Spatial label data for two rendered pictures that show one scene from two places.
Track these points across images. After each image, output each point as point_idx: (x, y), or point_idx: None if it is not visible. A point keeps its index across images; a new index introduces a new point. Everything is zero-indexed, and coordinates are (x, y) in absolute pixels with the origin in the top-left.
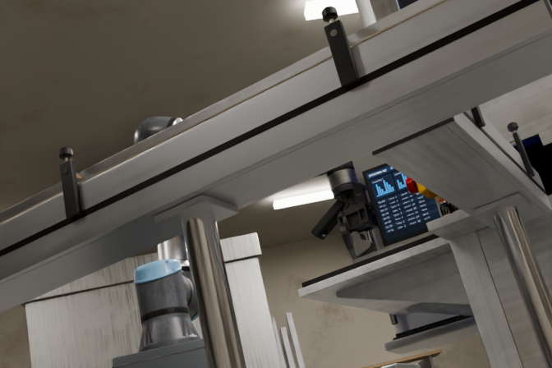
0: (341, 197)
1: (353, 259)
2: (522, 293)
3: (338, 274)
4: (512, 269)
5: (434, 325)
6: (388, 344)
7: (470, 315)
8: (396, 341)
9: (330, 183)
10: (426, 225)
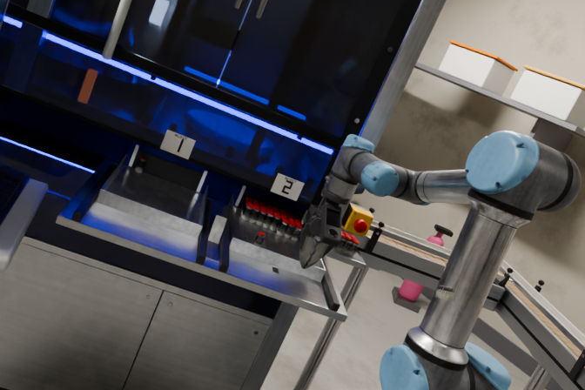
0: (339, 204)
1: (313, 263)
2: (350, 304)
3: (339, 292)
4: (354, 292)
5: (2, 211)
6: (10, 259)
7: (18, 194)
8: (14, 252)
9: (352, 192)
10: (365, 265)
